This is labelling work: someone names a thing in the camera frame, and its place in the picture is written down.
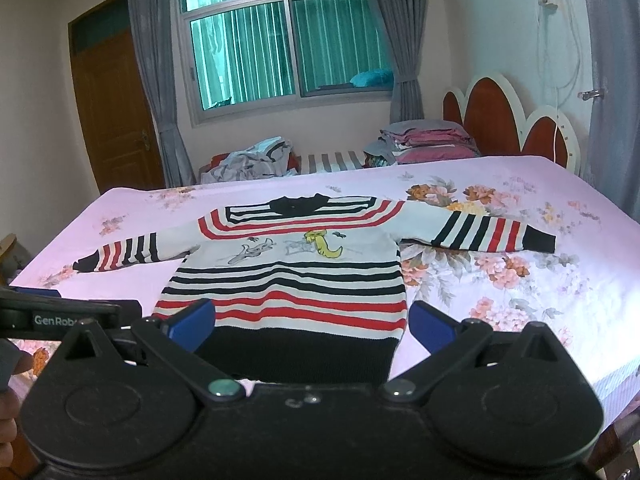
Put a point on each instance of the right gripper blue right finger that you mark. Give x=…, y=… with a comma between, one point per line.
x=453, y=346

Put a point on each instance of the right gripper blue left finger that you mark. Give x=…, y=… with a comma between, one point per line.
x=171, y=343

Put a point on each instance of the striped knit children's sweater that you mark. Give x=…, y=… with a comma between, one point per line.
x=306, y=289

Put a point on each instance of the pile of grey clothes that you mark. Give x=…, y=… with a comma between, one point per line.
x=269, y=158

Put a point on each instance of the left hand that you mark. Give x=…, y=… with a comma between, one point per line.
x=10, y=405

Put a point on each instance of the wooden side cabinet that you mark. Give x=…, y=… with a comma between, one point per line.
x=14, y=258

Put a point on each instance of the pink floral bed sheet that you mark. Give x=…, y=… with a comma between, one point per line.
x=586, y=290

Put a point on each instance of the stack of pink folded bedding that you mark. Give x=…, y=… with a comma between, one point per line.
x=417, y=141

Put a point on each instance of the brown wooden door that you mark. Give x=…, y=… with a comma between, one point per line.
x=114, y=115

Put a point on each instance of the red and white headboard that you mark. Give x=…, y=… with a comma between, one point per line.
x=493, y=114

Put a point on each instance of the teal pillow on sill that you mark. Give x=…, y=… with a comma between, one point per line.
x=378, y=78

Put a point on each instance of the window with green curtain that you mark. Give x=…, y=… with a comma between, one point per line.
x=245, y=54

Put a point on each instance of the left grey curtain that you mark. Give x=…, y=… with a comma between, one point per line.
x=151, y=32

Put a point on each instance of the grey curtain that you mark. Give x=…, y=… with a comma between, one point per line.
x=402, y=22
x=151, y=32

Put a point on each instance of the right grey curtain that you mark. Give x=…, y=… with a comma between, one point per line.
x=402, y=22

